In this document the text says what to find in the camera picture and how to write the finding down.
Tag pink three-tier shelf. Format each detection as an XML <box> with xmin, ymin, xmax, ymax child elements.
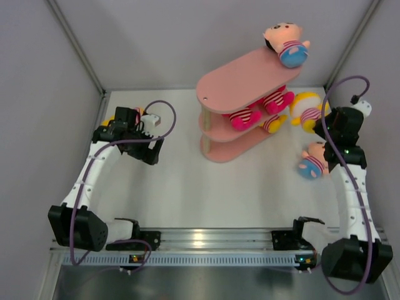
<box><xmin>196</xmin><ymin>46</ymin><xmax>302</xmax><ymax>163</ymax></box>

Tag yellow plush toy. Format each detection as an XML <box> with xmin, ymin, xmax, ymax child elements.
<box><xmin>259</xmin><ymin>114</ymin><xmax>288</xmax><ymax>134</ymax></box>
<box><xmin>101</xmin><ymin>107</ymin><xmax>144</xmax><ymax>126</ymax></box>
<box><xmin>289</xmin><ymin>92</ymin><xmax>323</xmax><ymax>134</ymax></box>

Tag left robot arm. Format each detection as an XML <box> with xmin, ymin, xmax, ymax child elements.
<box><xmin>47</xmin><ymin>107</ymin><xmax>164</xmax><ymax>251</ymax></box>

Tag yellow plush toy under shelf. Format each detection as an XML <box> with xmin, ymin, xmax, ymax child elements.
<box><xmin>259</xmin><ymin>114</ymin><xmax>288</xmax><ymax>134</ymax></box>

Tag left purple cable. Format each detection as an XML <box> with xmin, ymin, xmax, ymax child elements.
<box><xmin>69</xmin><ymin>99</ymin><xmax>177</xmax><ymax>276</ymax></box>

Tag slotted cable duct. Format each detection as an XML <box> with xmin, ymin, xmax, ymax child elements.
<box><xmin>81</xmin><ymin>252</ymin><xmax>314</xmax><ymax>267</ymax></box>

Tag pink white panda plush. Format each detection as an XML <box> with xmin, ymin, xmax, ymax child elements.
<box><xmin>222</xmin><ymin>107</ymin><xmax>262</xmax><ymax>131</ymax></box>
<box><xmin>261</xmin><ymin>85</ymin><xmax>295</xmax><ymax>115</ymax></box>

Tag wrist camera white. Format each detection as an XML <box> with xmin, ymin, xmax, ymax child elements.
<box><xmin>141</xmin><ymin>114</ymin><xmax>161</xmax><ymax>131</ymax></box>
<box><xmin>349</xmin><ymin>95</ymin><xmax>372</xmax><ymax>119</ymax></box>

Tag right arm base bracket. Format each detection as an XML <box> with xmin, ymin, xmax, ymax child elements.
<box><xmin>271</xmin><ymin>230</ymin><xmax>314</xmax><ymax>251</ymax></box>

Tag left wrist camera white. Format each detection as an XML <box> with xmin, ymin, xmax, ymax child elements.
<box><xmin>141</xmin><ymin>114</ymin><xmax>161</xmax><ymax>131</ymax></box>

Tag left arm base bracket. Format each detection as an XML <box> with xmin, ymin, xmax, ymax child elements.
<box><xmin>105</xmin><ymin>230</ymin><xmax>161</xmax><ymax>252</ymax></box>

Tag aluminium mounting rail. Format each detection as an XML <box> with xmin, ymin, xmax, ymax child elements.
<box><xmin>49</xmin><ymin>227</ymin><xmax>391</xmax><ymax>251</ymax></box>

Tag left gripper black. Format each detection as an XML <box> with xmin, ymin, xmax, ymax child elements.
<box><xmin>124</xmin><ymin>126</ymin><xmax>163</xmax><ymax>165</ymax></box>

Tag boy doll on shelf top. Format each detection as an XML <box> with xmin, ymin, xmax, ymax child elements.
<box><xmin>263</xmin><ymin>22</ymin><xmax>311</xmax><ymax>69</ymax></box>

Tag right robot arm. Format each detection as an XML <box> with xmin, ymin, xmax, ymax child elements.
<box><xmin>291</xmin><ymin>101</ymin><xmax>393</xmax><ymax>284</ymax></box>

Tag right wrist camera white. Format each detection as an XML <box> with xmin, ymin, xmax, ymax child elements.
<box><xmin>349</xmin><ymin>95</ymin><xmax>372</xmax><ymax>119</ymax></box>

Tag boy doll blue shorts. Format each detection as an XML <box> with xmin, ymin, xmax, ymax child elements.
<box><xmin>297</xmin><ymin>141</ymin><xmax>329</xmax><ymax>179</ymax></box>

